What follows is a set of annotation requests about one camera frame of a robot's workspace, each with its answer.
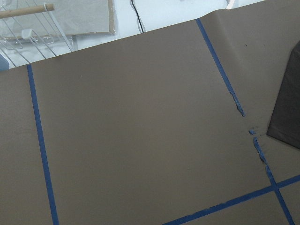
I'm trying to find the dark brown t-shirt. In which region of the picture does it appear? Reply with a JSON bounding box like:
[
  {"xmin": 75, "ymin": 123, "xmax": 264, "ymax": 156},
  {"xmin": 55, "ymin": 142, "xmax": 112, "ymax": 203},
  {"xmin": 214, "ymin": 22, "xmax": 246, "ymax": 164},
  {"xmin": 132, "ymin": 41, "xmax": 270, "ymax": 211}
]
[{"xmin": 267, "ymin": 43, "xmax": 300, "ymax": 149}]

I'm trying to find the brown paper table cover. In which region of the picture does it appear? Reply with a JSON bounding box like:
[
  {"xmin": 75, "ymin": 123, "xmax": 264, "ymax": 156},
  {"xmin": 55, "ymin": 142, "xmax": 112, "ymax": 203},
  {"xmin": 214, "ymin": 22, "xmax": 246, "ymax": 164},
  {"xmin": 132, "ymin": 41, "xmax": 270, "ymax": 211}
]
[{"xmin": 0, "ymin": 0, "xmax": 300, "ymax": 225}]

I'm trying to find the grey cardboard sheet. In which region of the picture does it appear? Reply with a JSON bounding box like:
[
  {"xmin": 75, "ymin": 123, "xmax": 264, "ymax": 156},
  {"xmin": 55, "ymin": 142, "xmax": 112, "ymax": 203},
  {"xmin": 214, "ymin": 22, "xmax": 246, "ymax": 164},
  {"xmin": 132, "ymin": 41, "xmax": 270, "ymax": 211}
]
[{"xmin": 11, "ymin": 0, "xmax": 115, "ymax": 36}]

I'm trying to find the black cable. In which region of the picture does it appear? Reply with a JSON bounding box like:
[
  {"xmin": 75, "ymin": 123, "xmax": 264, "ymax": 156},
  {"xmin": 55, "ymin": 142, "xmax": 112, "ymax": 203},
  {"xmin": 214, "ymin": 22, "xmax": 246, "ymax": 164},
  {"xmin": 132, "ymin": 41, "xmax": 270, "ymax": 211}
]
[{"xmin": 130, "ymin": 0, "xmax": 145, "ymax": 33}]

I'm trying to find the wire rack with wooden rod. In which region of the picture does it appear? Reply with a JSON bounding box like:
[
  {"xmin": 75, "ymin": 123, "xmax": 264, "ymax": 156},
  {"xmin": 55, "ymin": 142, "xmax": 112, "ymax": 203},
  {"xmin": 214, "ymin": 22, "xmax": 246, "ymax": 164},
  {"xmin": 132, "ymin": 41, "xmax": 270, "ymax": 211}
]
[{"xmin": 0, "ymin": 0, "xmax": 74, "ymax": 68}]

